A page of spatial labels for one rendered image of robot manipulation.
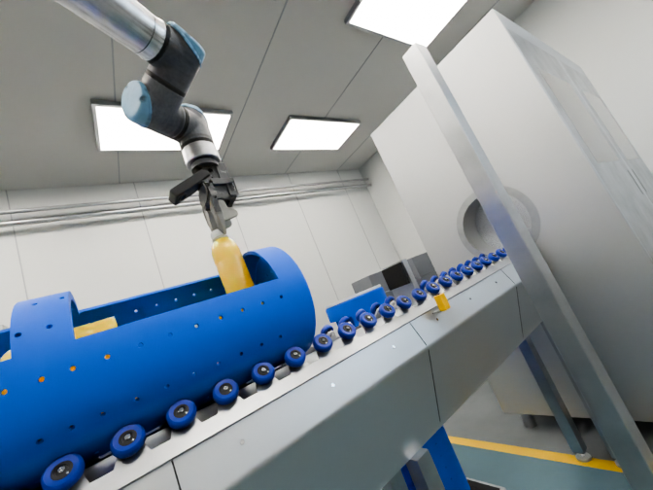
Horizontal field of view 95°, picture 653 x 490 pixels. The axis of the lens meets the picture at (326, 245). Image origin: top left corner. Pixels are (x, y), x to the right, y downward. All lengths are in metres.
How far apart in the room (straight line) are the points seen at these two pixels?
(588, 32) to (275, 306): 4.63
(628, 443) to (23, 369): 1.24
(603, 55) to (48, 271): 6.24
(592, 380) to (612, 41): 4.10
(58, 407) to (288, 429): 0.34
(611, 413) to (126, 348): 1.10
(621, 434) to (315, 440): 0.78
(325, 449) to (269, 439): 0.12
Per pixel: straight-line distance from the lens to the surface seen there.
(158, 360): 0.58
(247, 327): 0.61
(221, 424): 0.61
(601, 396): 1.10
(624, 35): 4.79
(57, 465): 0.62
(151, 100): 0.84
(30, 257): 4.27
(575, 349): 1.06
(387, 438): 0.82
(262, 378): 0.63
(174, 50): 0.83
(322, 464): 0.70
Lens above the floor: 1.03
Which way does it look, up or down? 11 degrees up
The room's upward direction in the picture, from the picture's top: 22 degrees counter-clockwise
